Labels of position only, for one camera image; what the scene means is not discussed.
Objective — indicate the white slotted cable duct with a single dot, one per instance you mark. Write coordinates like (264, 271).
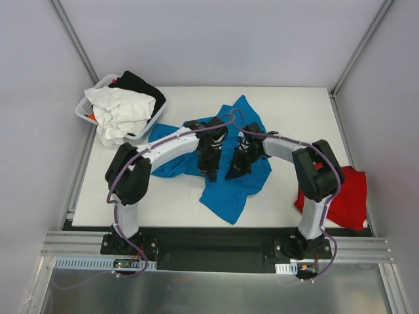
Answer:
(286, 269)
(85, 263)

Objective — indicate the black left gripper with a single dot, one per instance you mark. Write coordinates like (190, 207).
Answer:
(207, 162)

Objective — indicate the aluminium table edge rail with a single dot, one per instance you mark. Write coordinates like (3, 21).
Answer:
(375, 250)

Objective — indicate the black robot base mount plate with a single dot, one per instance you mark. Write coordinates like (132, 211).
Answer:
(234, 250)

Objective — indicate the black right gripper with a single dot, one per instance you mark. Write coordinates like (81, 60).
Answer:
(241, 160)

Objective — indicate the white t-shirt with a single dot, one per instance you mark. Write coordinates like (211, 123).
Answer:
(119, 112)

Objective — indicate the aluminium frame post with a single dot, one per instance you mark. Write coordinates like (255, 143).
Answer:
(72, 35)
(362, 45)

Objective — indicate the aluminium frame post right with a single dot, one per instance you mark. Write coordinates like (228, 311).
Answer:
(362, 45)

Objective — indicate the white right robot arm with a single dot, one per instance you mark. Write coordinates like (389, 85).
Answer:
(319, 177)

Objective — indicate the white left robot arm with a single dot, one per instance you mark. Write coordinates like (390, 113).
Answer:
(130, 170)

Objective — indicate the white slotted cable duct left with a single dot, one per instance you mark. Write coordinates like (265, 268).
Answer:
(85, 263)

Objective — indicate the blue t-shirt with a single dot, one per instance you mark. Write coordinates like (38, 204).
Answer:
(226, 199)

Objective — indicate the black t-shirt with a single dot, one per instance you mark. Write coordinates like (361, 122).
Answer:
(131, 82)

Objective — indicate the aluminium frame post left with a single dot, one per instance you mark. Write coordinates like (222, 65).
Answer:
(72, 35)

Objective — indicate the white slotted cable duct right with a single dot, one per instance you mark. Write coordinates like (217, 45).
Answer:
(286, 269)

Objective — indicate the red t-shirt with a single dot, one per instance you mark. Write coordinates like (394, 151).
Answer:
(348, 208)

